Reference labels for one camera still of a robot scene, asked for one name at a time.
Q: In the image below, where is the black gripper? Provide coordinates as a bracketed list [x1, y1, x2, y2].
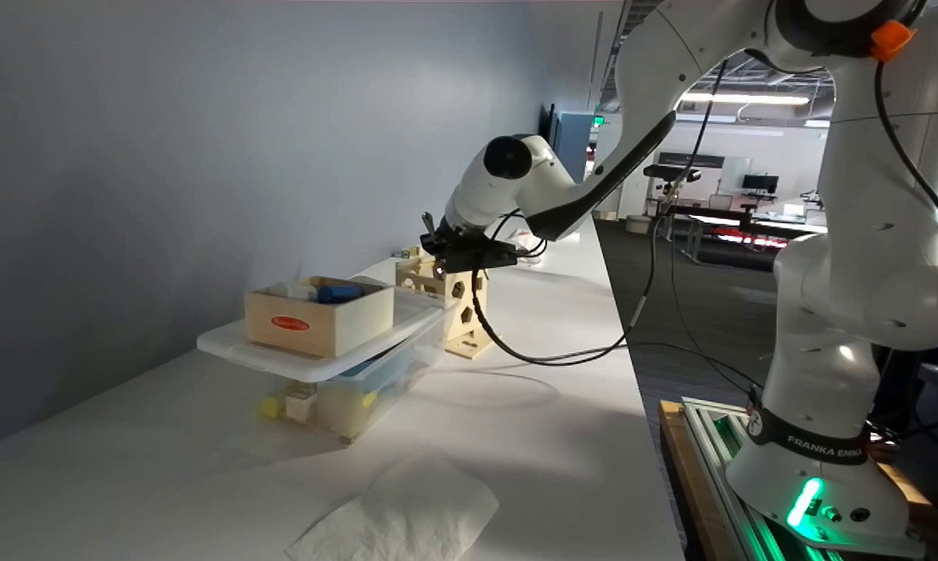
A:
[420, 229, 498, 278]

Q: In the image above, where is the wooden shape sorter cube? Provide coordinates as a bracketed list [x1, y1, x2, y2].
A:
[397, 246, 494, 354]

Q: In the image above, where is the white paper towel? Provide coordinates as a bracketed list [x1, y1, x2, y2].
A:
[283, 452, 503, 561]

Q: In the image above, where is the flat wooden shape cutout plate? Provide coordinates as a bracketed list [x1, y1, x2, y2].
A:
[442, 327, 503, 365]

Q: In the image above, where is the blue toy piece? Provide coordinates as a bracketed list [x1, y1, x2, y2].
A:
[309, 278, 367, 304]

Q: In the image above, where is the large cream block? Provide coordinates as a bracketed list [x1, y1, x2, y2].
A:
[317, 385, 380, 447]

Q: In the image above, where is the white plastic bin lid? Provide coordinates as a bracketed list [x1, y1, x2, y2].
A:
[194, 295, 452, 385]

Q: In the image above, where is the small cream block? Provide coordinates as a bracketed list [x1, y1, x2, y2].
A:
[282, 384, 321, 426]

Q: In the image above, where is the black desk equipment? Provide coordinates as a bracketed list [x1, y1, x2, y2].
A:
[651, 149, 729, 188]

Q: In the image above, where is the black monitor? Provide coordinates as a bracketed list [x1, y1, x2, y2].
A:
[742, 172, 783, 198]

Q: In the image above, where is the wooden base platform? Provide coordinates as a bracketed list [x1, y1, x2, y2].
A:
[658, 398, 938, 561]

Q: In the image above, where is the ceiling light strip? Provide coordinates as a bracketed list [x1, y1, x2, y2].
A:
[679, 90, 809, 113]

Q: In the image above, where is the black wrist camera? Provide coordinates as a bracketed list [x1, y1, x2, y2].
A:
[490, 234, 541, 272]

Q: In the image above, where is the black cable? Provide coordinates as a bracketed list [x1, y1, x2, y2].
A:
[466, 57, 729, 371]

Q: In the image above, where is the blue wall panel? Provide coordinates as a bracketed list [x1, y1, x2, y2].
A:
[535, 101, 598, 180]

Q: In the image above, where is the orange cable clip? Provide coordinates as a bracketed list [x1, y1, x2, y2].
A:
[865, 15, 919, 65]

